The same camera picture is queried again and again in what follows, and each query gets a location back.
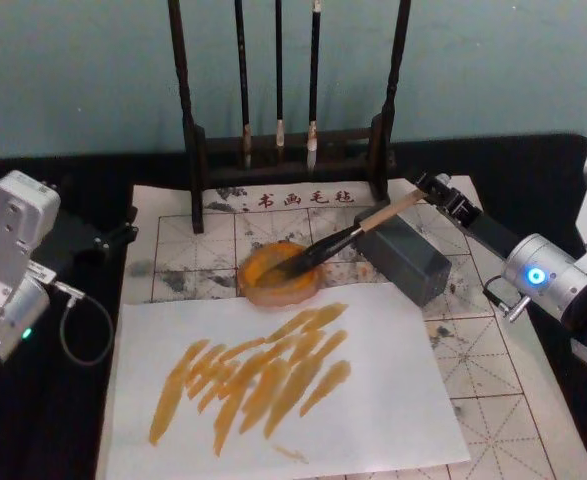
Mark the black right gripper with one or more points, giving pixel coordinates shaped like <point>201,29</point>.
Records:
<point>493,235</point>

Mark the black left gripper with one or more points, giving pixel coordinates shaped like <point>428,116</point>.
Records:
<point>73,240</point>

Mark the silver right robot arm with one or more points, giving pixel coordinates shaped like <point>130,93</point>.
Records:
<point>548,272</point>

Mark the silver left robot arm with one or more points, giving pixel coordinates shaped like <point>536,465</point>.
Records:
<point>13,225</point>

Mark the dark grey rectangular block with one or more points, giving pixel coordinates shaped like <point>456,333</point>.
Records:
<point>408,260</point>

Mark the dark wooden brush rack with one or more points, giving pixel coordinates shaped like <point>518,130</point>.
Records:
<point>195,150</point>

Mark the orange ink dish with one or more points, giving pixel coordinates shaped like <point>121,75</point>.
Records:
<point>258,280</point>

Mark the black hanging brush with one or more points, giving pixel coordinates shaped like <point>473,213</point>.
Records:
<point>278,75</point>
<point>314,75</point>
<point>243,75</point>

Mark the white gridded felt mat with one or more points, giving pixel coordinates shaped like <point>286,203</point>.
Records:
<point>478,380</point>

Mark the white paper with orange strokes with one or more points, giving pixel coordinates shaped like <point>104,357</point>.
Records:
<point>383,375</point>

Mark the black table cloth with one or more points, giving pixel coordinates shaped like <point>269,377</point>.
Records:
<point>33,425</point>

